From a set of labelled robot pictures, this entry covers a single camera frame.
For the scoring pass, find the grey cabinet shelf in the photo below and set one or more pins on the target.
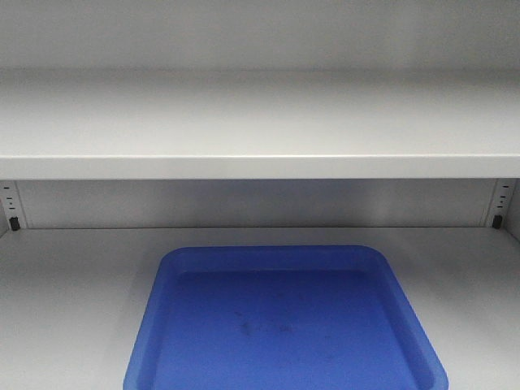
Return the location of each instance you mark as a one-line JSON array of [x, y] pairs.
[[230, 125]]

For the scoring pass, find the blue plastic tray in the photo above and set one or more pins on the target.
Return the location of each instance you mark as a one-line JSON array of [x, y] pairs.
[[280, 317]]

